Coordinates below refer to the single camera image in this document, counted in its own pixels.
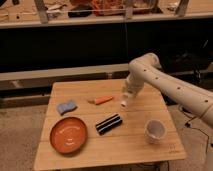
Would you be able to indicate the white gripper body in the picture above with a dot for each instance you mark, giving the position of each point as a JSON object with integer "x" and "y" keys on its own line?
{"x": 127, "y": 97}

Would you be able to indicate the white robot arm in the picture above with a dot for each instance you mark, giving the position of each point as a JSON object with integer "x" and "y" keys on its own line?
{"x": 145, "y": 69}

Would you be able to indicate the orange toy carrot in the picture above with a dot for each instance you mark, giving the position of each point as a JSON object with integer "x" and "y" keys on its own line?
{"x": 99, "y": 100}

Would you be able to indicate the black white striped block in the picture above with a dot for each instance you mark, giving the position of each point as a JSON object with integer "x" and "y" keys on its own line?
{"x": 108, "y": 124}

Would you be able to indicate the white paper cup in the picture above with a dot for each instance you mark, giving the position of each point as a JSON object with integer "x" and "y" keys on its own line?
{"x": 154, "y": 131}

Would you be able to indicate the wooden table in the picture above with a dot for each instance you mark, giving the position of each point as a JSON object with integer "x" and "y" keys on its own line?
{"x": 124, "y": 144}

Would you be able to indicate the blue sponge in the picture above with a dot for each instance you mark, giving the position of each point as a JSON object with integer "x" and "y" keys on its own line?
{"x": 63, "y": 108}

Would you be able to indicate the orange plate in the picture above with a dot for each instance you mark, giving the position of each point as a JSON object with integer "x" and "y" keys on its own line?
{"x": 68, "y": 135}

